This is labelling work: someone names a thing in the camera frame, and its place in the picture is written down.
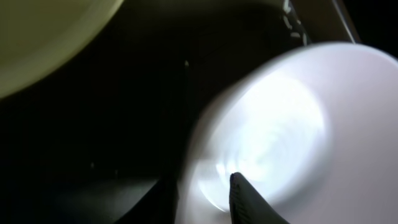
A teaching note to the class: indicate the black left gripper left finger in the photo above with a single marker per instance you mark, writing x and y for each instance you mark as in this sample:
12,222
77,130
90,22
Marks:
158,206

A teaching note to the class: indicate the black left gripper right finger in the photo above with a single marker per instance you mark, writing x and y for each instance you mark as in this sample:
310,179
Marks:
247,206

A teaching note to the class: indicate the white bowl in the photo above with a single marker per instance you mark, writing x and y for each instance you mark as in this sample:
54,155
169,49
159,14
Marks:
314,131

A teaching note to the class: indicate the dark brown serving tray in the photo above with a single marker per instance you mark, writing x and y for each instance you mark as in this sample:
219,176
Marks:
84,143

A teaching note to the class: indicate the yellow plate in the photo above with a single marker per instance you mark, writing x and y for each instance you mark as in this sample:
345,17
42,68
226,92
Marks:
39,36

